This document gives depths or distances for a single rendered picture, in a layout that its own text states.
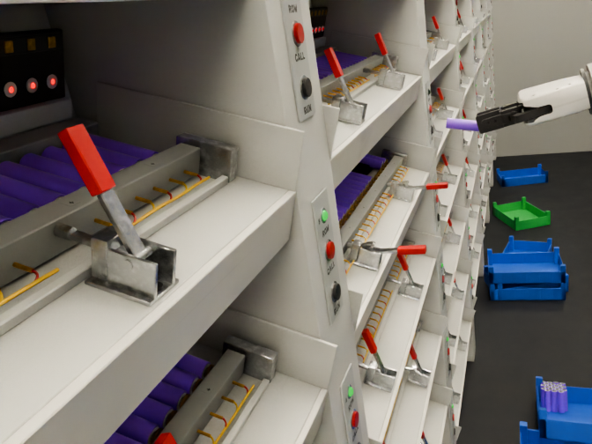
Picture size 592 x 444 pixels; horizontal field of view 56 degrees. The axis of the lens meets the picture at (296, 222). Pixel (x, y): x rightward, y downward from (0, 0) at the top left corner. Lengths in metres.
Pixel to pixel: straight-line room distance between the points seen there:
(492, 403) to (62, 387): 1.82
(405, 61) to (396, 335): 0.51
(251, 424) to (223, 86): 0.27
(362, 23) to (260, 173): 0.71
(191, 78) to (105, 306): 0.23
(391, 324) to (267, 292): 0.49
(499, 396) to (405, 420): 0.99
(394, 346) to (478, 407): 1.10
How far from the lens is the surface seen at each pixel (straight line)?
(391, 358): 0.89
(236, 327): 0.53
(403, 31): 1.11
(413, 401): 1.11
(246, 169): 0.45
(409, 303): 1.03
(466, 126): 1.02
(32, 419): 0.24
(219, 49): 0.45
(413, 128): 1.13
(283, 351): 0.52
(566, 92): 0.98
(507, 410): 1.98
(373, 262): 0.73
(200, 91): 0.46
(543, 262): 2.73
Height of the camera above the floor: 1.24
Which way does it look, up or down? 19 degrees down
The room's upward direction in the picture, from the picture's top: 9 degrees counter-clockwise
